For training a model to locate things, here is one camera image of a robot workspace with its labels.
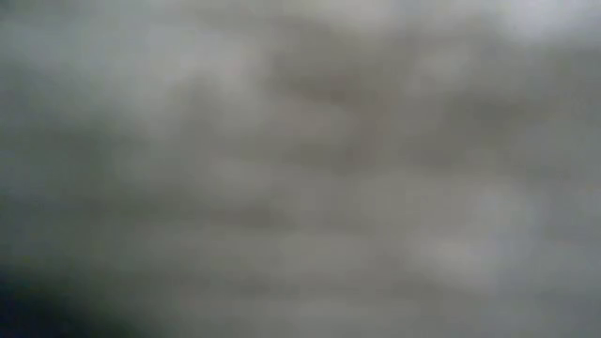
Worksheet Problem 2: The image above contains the white patterned garment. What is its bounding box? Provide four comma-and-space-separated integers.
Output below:
0, 0, 601, 338

